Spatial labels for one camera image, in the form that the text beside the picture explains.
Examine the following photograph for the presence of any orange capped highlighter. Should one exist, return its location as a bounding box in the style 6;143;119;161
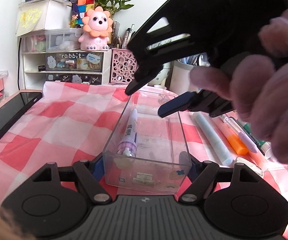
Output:
212;118;248;155

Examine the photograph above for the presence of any white grey pen holder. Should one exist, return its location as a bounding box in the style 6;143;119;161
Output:
168;55;212;93

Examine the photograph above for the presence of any clear plastic organizer box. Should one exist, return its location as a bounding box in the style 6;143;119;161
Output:
102;89;192;194

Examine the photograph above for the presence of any pink lion toy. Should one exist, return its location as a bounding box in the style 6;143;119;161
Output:
78;6;113;51

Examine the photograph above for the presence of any pink perforated pen basket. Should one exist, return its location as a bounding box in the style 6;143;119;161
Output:
110;49;137;85

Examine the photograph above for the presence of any white eraser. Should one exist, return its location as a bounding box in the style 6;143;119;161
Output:
235;157;264;178

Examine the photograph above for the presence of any light blue pen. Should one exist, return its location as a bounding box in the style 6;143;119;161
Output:
193;112;233;166

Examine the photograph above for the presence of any red white checkered tablecloth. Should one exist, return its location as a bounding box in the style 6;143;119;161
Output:
0;81;288;239

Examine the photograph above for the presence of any black smartphone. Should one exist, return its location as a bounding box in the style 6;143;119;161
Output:
0;92;42;139

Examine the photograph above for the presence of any rubik's cube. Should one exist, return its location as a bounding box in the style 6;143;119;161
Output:
77;0;95;14

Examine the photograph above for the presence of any clear storage box on top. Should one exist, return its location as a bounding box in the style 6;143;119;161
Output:
20;28;83;53

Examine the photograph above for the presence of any right hand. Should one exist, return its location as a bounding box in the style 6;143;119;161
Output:
190;9;288;165

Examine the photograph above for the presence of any egg shaped pen holder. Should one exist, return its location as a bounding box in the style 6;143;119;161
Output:
148;62;171;87

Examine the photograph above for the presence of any purple white pen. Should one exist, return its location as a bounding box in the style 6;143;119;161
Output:
117;109;137;157

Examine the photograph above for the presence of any white drawer organizer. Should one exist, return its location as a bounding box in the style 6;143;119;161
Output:
20;49;112;89

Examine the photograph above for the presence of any green bamboo plant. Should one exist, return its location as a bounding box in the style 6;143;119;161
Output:
95;0;134;18

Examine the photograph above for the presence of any green white glue stick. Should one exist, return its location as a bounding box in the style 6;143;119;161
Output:
237;118;273;159

